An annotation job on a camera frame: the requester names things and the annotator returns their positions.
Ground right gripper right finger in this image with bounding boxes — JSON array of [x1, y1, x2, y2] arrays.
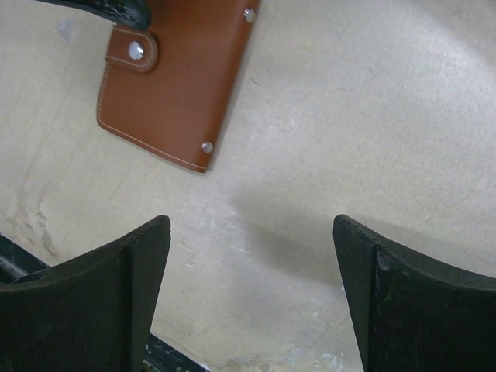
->
[[332, 215, 495, 371]]

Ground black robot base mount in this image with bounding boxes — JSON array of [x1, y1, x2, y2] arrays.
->
[[0, 232, 210, 372]]

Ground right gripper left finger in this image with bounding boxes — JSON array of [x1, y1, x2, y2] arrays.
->
[[0, 215, 172, 372]]

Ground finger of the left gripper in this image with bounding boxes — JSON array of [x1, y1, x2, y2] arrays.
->
[[40, 0, 152, 31]]

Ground brown leather card holder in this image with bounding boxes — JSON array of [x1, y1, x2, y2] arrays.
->
[[97, 0, 260, 173]]

